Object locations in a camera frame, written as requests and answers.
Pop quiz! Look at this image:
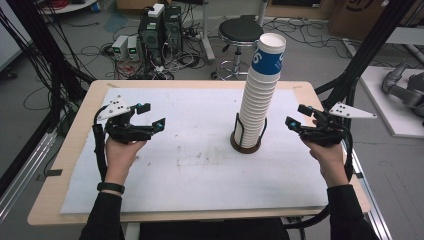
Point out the black computer tower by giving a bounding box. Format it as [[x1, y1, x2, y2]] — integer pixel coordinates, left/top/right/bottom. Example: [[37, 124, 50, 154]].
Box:
[[137, 5, 184, 67]]

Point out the white floor platform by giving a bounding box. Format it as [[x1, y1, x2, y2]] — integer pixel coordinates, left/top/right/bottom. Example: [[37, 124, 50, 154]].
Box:
[[359, 65, 424, 140]]

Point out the grey power supply unit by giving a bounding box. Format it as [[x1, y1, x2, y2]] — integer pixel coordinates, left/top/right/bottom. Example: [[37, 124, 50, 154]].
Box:
[[111, 34, 130, 62], [127, 35, 141, 62]]

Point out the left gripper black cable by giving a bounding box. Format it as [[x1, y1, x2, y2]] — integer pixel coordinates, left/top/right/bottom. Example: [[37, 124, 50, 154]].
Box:
[[92, 105, 109, 184]]

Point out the aluminium rail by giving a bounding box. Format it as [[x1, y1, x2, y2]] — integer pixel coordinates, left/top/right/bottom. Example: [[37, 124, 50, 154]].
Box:
[[0, 128, 58, 223], [349, 149, 395, 240]]

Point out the black frame post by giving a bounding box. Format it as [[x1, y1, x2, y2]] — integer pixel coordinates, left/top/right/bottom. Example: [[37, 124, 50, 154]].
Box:
[[314, 0, 408, 111]]

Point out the black cable bundle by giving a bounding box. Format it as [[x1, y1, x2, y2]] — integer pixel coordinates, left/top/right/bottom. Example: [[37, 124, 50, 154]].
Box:
[[0, 0, 96, 113]]

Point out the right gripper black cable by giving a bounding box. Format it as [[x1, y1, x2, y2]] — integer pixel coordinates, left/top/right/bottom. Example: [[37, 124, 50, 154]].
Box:
[[283, 125, 355, 231]]

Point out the white table mat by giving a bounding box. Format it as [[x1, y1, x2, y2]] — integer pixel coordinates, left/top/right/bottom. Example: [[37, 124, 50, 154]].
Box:
[[59, 87, 329, 215]]

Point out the dark wire cup holder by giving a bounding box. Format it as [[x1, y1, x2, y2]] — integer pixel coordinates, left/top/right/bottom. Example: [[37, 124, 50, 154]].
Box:
[[229, 112, 269, 155]]

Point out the black wristband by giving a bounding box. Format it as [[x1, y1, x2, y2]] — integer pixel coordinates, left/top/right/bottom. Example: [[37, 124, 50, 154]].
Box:
[[96, 181, 126, 195]]

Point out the brown cardboard box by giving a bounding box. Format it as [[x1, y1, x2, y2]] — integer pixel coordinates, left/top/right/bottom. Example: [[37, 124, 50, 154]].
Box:
[[327, 0, 413, 42]]

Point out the person's right hand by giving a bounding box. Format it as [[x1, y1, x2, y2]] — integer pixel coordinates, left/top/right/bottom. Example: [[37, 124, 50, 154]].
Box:
[[301, 139, 349, 188]]

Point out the stack of white ribbed cups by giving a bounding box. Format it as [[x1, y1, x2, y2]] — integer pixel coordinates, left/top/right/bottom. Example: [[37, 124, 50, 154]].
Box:
[[234, 71, 283, 150]]

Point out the blue and white paper cup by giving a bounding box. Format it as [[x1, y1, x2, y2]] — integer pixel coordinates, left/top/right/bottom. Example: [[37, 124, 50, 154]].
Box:
[[249, 32, 287, 84]]

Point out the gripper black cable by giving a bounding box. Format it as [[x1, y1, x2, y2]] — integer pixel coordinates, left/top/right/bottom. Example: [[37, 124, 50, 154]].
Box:
[[283, 125, 355, 231], [92, 105, 109, 184]]

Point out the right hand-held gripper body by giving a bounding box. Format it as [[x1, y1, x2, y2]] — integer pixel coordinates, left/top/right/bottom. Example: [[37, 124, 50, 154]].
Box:
[[299, 101, 378, 148]]

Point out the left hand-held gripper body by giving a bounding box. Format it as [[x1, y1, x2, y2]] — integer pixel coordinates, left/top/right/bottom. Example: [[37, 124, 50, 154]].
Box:
[[97, 95, 154, 145]]

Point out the small white box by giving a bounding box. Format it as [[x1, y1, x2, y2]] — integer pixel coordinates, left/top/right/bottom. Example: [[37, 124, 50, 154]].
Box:
[[147, 3, 166, 19]]

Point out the black round stool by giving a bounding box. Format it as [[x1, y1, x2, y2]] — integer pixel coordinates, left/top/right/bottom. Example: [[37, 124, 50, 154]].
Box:
[[210, 17, 265, 81]]

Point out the person's left hand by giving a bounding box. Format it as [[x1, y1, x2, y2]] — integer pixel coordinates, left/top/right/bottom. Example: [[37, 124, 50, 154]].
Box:
[[104, 138, 148, 185]]

